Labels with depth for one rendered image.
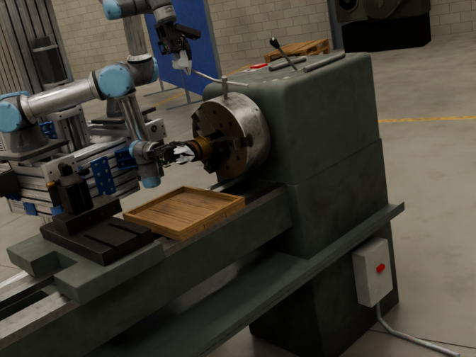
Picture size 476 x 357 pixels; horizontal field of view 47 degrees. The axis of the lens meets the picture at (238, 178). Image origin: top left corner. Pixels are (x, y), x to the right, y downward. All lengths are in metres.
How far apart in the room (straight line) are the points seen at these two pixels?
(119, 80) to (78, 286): 0.84
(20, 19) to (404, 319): 2.20
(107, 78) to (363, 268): 1.33
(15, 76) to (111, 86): 0.60
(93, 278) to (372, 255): 1.30
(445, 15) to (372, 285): 9.80
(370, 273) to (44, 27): 1.79
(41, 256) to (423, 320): 1.76
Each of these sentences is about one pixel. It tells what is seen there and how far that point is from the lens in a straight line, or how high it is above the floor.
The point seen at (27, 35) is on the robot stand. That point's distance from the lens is 2.58.
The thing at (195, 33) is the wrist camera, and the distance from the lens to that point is 2.13.
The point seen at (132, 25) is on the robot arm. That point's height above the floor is 1.54.
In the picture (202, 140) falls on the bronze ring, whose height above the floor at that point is 1.11.
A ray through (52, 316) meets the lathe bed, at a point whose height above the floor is 0.85.
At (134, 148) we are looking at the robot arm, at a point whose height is 1.10.
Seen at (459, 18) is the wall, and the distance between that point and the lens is 11.93.
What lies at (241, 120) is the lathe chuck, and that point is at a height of 1.16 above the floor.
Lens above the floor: 1.60
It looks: 19 degrees down
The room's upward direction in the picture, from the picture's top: 11 degrees counter-clockwise
